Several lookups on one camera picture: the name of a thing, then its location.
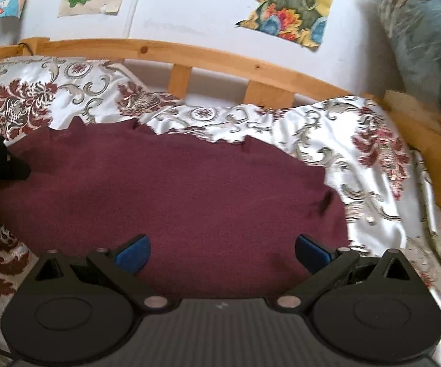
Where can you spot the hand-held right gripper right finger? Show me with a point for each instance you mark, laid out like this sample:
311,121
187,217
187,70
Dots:
312,254

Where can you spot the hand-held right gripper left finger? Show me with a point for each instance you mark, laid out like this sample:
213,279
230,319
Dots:
134,254

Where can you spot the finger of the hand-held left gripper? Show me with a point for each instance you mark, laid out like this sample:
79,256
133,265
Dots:
15,168

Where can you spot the maroon long-sleeve shirt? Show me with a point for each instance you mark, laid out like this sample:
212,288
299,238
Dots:
186,198

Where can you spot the clear plastic bag of clothes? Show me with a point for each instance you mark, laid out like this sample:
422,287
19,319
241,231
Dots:
427,38

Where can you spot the floral satin bedspread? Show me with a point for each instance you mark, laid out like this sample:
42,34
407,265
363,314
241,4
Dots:
365,160

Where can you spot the wooden bed frame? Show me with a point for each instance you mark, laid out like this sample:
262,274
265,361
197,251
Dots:
144,50

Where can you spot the white wall pipe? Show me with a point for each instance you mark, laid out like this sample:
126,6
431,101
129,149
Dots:
136,4

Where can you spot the colourful landscape wall poster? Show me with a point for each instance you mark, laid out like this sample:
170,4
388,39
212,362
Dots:
293,11

